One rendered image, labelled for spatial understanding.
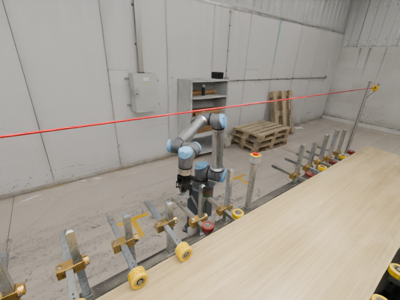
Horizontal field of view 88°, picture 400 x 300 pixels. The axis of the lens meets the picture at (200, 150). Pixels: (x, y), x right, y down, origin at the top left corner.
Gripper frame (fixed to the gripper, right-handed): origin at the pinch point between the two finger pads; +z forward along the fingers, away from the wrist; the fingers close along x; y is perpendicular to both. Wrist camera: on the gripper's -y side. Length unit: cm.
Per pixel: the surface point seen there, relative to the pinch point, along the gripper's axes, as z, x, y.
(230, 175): -12.2, 9.6, -29.9
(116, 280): 30, 8, 54
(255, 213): 10.5, 30.0, -37.2
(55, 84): -50, -252, 49
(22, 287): 3, 9, 90
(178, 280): 10, 40, 32
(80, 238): 100, -116, 66
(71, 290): 4, 22, 73
